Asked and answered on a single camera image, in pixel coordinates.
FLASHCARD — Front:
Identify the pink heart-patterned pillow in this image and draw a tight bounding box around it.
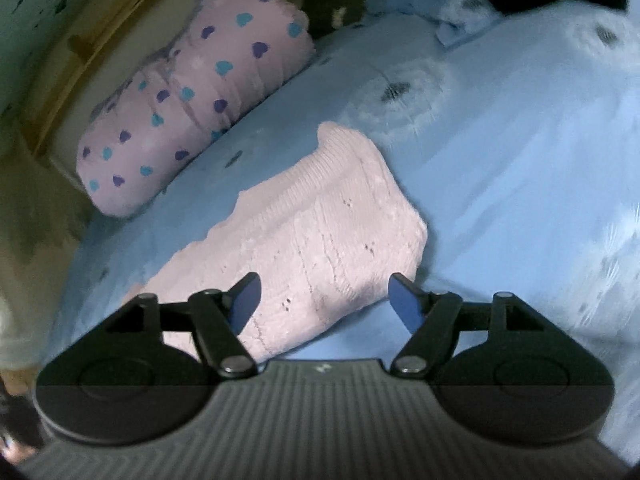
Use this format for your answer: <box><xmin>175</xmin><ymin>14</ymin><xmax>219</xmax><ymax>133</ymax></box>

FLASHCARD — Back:
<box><xmin>76</xmin><ymin>0</ymin><xmax>317</xmax><ymax>219</ymax></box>

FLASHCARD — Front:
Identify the blue patterned bed sheet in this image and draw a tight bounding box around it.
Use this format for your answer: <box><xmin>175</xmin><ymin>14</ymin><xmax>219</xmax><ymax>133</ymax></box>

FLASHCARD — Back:
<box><xmin>50</xmin><ymin>0</ymin><xmax>640</xmax><ymax>461</ymax></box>

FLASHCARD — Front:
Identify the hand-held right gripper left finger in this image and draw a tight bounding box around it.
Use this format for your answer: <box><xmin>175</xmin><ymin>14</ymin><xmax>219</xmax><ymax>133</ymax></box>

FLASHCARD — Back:
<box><xmin>104</xmin><ymin>272</ymin><xmax>263</xmax><ymax>379</ymax></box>

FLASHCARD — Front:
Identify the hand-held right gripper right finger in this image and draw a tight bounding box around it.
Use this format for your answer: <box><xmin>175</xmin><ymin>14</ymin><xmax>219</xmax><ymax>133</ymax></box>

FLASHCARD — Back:
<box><xmin>387</xmin><ymin>272</ymin><xmax>547</xmax><ymax>379</ymax></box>

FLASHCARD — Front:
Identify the wooden bed frame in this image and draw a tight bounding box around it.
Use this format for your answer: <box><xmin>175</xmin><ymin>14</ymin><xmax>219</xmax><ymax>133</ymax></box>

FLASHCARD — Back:
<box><xmin>20</xmin><ymin>0</ymin><xmax>346</xmax><ymax>166</ymax></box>

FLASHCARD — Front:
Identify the pink knit sweater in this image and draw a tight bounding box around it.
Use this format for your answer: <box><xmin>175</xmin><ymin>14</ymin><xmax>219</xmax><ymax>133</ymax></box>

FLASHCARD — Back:
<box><xmin>127</xmin><ymin>121</ymin><xmax>429</xmax><ymax>364</ymax></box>

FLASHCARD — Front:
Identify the dark cloth with white cord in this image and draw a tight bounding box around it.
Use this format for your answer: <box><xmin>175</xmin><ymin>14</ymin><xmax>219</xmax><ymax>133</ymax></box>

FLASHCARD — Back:
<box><xmin>302</xmin><ymin>0</ymin><xmax>388</xmax><ymax>43</ymax></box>

